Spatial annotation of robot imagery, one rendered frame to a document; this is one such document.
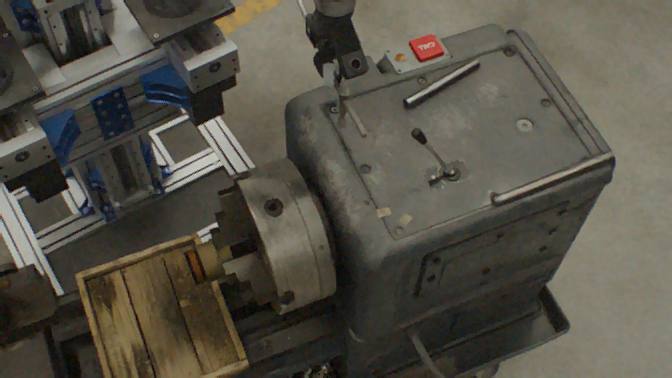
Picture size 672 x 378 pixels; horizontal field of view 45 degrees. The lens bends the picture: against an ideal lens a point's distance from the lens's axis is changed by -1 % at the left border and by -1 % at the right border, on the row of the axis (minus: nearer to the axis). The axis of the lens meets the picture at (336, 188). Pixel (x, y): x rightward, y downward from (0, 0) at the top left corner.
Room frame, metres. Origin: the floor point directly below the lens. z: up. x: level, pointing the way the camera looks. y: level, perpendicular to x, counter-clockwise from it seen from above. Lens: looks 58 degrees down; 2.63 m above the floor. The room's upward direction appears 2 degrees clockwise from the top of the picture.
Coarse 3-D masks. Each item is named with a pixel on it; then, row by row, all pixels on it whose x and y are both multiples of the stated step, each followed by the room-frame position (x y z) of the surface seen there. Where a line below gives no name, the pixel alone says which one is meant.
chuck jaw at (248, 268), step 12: (252, 252) 0.79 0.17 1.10; (228, 264) 0.76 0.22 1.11; (240, 264) 0.76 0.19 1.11; (252, 264) 0.76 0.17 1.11; (264, 264) 0.76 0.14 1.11; (228, 276) 0.73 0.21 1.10; (240, 276) 0.73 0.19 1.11; (252, 276) 0.73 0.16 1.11; (264, 276) 0.73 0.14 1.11; (240, 288) 0.71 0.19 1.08; (252, 288) 0.71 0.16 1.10; (264, 288) 0.70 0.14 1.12; (264, 300) 0.68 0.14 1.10; (288, 300) 0.69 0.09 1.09
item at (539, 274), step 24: (552, 264) 0.91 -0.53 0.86; (480, 288) 0.84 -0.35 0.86; (504, 288) 0.87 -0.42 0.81; (528, 288) 0.90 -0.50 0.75; (432, 312) 0.77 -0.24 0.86; (456, 312) 0.81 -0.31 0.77; (480, 312) 0.84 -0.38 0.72; (504, 312) 0.88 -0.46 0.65; (528, 312) 0.92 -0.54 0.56; (384, 336) 0.73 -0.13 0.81; (432, 336) 0.79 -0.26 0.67; (456, 336) 0.83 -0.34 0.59; (360, 360) 0.71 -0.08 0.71; (384, 360) 0.73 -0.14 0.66; (408, 360) 0.76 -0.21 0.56
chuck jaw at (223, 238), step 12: (228, 192) 0.88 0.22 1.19; (228, 204) 0.86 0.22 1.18; (240, 204) 0.86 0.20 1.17; (216, 216) 0.84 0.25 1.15; (228, 216) 0.84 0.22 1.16; (240, 216) 0.84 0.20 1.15; (216, 228) 0.83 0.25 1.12; (228, 228) 0.82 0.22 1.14; (240, 228) 0.83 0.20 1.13; (216, 240) 0.80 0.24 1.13; (228, 240) 0.80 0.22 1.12
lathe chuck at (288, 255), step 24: (264, 168) 0.93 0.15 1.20; (240, 192) 0.87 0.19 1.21; (264, 192) 0.85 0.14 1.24; (288, 192) 0.86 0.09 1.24; (264, 216) 0.80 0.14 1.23; (288, 216) 0.80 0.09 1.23; (264, 240) 0.75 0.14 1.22; (288, 240) 0.76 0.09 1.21; (288, 264) 0.72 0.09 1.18; (312, 264) 0.73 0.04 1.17; (288, 288) 0.69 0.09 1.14; (312, 288) 0.71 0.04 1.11
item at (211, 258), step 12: (192, 252) 0.77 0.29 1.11; (204, 252) 0.77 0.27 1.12; (216, 252) 0.77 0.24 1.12; (228, 252) 0.78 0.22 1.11; (192, 264) 0.75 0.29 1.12; (204, 264) 0.75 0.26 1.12; (216, 264) 0.75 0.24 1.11; (192, 276) 0.75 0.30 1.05; (204, 276) 0.73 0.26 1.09; (216, 276) 0.74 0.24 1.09
